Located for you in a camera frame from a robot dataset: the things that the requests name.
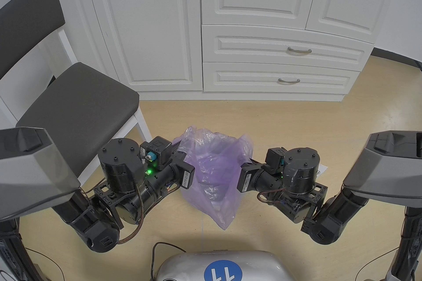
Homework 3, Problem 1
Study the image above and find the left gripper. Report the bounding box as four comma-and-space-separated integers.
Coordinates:
148, 150, 196, 197

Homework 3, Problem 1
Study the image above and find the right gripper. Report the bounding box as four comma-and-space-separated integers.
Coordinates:
237, 164, 286, 193

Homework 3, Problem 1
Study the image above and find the purple plastic bag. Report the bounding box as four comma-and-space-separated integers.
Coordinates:
171, 126, 255, 230

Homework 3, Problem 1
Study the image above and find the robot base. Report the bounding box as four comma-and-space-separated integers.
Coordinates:
155, 251, 294, 281

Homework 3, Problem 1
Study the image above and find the grey cushioned white chair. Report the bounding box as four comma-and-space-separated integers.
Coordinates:
0, 0, 153, 189

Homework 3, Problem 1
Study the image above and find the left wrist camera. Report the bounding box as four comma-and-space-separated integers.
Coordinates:
140, 137, 173, 171

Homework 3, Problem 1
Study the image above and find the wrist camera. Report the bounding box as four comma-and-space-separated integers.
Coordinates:
140, 137, 173, 171
265, 148, 286, 175

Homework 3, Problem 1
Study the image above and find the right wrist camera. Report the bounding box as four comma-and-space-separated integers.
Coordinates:
265, 148, 286, 175

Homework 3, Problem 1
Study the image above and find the black cable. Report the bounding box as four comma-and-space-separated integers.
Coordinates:
25, 247, 64, 281
358, 247, 404, 281
150, 242, 188, 281

